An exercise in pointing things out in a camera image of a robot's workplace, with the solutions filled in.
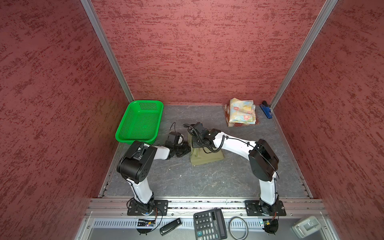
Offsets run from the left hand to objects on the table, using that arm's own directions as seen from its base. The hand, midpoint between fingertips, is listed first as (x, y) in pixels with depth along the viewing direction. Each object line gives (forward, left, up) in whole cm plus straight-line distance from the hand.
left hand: (192, 151), depth 95 cm
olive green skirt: (-6, -3, +6) cm, 9 cm away
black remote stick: (-40, +9, +4) cm, 41 cm away
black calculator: (-39, -9, +3) cm, 40 cm away
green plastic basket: (+24, +40, 0) cm, 47 cm away
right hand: (+1, -1, +7) cm, 7 cm away
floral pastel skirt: (+30, -37, +7) cm, 48 cm away
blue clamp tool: (+35, -58, +4) cm, 68 cm away
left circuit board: (-38, +24, -2) cm, 45 cm away
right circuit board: (-39, -39, 0) cm, 55 cm away
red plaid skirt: (+35, -26, +4) cm, 44 cm away
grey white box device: (-39, -54, +4) cm, 67 cm away
